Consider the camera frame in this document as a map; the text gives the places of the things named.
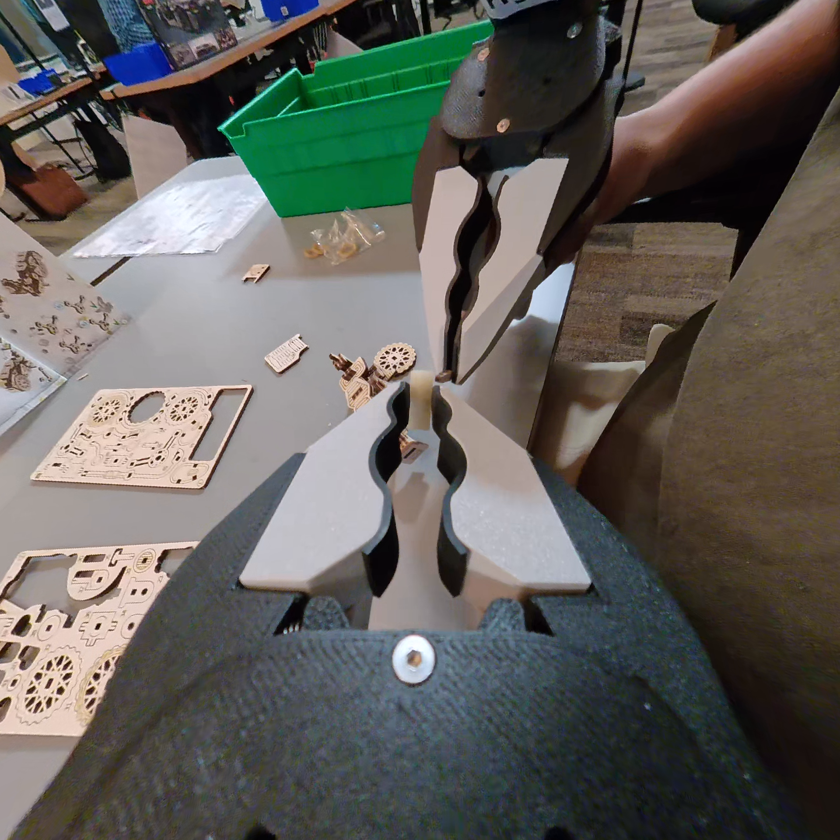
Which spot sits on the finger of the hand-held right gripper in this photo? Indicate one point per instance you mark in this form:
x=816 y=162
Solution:
x=525 y=216
x=441 y=243

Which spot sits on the printed instruction booklet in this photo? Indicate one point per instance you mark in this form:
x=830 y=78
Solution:
x=52 y=315

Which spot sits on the person in brown shirt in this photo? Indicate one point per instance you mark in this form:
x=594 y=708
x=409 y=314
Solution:
x=754 y=459

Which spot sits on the wooden puzzle sheet with slot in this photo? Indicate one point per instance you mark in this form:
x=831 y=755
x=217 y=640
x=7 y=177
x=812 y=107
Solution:
x=72 y=459

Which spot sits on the black and beige chair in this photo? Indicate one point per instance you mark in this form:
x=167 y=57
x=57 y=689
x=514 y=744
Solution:
x=741 y=10

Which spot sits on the small slotted wooden piece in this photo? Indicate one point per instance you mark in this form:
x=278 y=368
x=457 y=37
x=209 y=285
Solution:
x=287 y=354

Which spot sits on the long wooden table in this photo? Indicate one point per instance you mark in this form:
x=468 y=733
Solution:
x=262 y=43

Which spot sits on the pale chair back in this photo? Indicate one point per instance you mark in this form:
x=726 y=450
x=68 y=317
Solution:
x=154 y=157

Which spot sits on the brown bag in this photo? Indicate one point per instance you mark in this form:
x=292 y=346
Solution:
x=56 y=193

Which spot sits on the green plastic bin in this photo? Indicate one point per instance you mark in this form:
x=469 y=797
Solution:
x=341 y=157

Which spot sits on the small cream block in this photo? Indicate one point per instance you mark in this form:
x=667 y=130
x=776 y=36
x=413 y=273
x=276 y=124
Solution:
x=422 y=397

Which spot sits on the clear bag of small parts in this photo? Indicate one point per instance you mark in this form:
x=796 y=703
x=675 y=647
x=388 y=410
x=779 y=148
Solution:
x=341 y=239

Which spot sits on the dark printed box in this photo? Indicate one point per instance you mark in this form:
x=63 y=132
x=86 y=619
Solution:
x=190 y=33

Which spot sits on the grey desk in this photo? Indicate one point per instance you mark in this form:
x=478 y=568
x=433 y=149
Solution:
x=216 y=315

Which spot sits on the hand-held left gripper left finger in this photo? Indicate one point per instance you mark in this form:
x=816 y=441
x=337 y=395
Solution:
x=315 y=518

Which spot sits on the clear plastic wrapper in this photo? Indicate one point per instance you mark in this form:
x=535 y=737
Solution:
x=177 y=216

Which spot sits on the wooden puzzle sheet with gears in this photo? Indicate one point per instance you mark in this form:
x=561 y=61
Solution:
x=46 y=689

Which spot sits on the small blue bin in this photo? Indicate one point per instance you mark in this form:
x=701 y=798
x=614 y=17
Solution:
x=283 y=8
x=138 y=65
x=39 y=83

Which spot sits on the emptied wooden puzzle sheet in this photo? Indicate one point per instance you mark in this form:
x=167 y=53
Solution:
x=65 y=558

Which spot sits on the partly built wooden model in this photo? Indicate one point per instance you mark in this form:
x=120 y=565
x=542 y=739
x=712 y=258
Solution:
x=367 y=377

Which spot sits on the person's right forearm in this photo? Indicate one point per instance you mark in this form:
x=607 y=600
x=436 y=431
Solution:
x=695 y=124

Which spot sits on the person's beige trousers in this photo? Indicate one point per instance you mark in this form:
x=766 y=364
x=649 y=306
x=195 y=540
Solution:
x=590 y=394

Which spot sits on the small wooden model part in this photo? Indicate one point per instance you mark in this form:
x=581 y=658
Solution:
x=412 y=447

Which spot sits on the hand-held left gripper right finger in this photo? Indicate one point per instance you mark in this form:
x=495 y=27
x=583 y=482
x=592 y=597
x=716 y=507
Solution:
x=518 y=525

